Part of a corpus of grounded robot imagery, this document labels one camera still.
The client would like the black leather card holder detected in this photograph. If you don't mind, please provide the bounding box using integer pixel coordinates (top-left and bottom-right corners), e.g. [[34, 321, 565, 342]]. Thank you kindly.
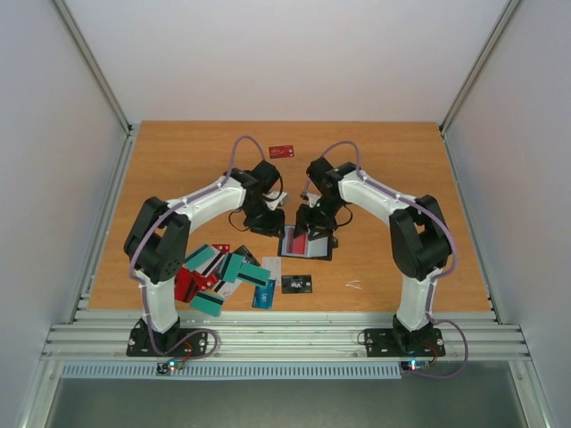
[[277, 225, 335, 261]]

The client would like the red card with black stripe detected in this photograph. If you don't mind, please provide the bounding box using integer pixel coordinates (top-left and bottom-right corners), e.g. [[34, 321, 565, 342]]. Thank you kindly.
[[285, 226, 307, 256]]

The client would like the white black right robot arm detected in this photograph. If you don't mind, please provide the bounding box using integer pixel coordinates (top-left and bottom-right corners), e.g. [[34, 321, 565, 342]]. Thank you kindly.
[[288, 157, 453, 354]]

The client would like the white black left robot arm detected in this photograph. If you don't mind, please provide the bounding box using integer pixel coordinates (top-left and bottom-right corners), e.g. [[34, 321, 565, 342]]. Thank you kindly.
[[124, 160, 286, 355]]

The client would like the black card in pile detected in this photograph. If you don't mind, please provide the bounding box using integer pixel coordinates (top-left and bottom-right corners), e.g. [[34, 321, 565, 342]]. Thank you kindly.
[[233, 245, 261, 267]]

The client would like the white card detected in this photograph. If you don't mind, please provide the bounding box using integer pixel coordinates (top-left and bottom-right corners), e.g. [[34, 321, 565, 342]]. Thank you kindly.
[[262, 257, 282, 288]]

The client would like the small red card top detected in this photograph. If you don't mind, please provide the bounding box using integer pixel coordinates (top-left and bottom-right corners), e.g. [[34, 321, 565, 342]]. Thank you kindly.
[[212, 243, 230, 253]]

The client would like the teal card middle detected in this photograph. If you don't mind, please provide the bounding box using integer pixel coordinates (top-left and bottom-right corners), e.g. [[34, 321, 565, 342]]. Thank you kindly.
[[219, 253, 244, 283]]

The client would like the teal card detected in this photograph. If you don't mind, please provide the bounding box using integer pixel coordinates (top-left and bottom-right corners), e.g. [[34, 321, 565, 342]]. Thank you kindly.
[[189, 292, 224, 317], [184, 243, 218, 271], [219, 253, 244, 283], [237, 263, 271, 288]]

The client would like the teal card right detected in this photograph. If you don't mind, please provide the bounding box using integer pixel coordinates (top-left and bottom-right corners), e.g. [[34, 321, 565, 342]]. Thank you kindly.
[[237, 263, 271, 288]]

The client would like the black vip card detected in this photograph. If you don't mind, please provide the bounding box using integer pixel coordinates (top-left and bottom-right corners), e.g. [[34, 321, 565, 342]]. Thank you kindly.
[[281, 275, 312, 294]]

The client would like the red card far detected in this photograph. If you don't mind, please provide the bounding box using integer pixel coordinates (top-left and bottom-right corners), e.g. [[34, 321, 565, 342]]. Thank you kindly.
[[269, 144, 294, 159]]

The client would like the teal card top left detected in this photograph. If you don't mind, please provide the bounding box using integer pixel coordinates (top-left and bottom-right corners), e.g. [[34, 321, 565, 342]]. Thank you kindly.
[[184, 243, 218, 271]]

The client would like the blue card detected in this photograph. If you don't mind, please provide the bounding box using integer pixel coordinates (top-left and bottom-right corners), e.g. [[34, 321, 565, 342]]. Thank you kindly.
[[252, 278, 276, 310]]

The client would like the red card left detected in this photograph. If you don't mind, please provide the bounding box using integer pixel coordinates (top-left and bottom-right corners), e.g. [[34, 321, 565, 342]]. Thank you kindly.
[[174, 267, 200, 303]]

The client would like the teal card front bottom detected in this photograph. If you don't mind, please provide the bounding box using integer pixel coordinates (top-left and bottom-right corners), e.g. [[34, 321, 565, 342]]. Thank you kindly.
[[189, 292, 224, 317]]

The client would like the right controller board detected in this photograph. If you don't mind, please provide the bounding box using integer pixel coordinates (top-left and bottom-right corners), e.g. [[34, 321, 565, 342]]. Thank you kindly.
[[401, 359, 432, 372]]

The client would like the controller board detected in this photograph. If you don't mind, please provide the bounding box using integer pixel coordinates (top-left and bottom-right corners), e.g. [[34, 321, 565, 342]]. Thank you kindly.
[[156, 360, 185, 375], [401, 359, 432, 372]]

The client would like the left controller board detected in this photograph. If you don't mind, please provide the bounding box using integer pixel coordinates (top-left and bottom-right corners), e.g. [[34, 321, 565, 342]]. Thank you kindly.
[[156, 360, 185, 375]]

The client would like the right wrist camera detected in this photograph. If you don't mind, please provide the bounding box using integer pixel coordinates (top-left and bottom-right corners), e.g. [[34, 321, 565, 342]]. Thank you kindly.
[[301, 192, 320, 207]]

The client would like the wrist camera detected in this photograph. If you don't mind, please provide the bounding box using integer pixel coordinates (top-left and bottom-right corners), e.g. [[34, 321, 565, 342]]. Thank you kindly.
[[301, 192, 320, 207], [262, 191, 288, 210]]

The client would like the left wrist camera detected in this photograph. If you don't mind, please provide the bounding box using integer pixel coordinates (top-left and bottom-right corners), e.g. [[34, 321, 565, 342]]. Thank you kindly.
[[262, 191, 288, 210]]

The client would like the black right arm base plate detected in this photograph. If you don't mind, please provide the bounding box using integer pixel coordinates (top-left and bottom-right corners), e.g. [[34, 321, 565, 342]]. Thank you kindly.
[[363, 326, 446, 358]]

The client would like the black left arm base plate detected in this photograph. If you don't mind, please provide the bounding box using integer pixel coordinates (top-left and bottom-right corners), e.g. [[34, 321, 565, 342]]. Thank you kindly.
[[126, 318, 209, 358]]

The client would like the grey slotted cable duct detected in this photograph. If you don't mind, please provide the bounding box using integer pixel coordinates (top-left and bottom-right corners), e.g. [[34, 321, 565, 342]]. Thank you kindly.
[[61, 361, 401, 381]]

